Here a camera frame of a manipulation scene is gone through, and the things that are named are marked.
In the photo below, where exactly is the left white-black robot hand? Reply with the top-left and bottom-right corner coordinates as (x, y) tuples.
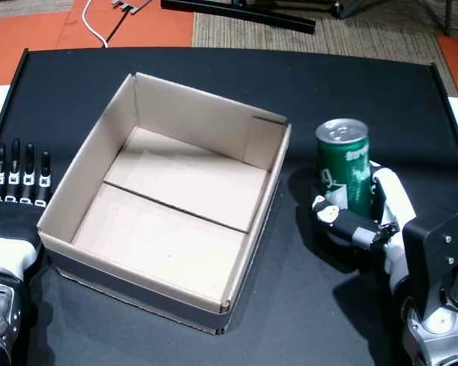
(0, 139), (53, 283)

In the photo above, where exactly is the right white-black robot hand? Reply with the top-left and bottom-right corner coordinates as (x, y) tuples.
(311, 159), (419, 294)

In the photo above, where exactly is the green drink can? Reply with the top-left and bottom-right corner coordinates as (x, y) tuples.
(314, 118), (373, 218)

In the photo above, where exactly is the open cardboard box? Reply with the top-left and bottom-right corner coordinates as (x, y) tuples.
(36, 72), (292, 336)

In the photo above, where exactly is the beige woven rug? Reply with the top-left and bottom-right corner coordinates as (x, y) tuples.
(192, 0), (458, 98)

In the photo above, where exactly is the black stand base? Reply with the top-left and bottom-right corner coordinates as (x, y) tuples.
(330, 0), (371, 19)

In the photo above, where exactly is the black metal floor beam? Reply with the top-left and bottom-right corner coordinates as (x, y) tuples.
(160, 0), (316, 35)

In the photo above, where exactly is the black wrist mount block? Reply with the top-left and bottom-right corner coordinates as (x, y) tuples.
(402, 205), (458, 317)

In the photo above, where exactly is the white floor cable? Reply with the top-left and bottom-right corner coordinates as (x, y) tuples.
(82, 0), (108, 49)

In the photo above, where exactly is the thin black floor cable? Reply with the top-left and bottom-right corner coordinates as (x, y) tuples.
(105, 7), (133, 43)

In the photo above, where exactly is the grey metal bracket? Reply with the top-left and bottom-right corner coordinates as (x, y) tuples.
(110, 0), (153, 14)

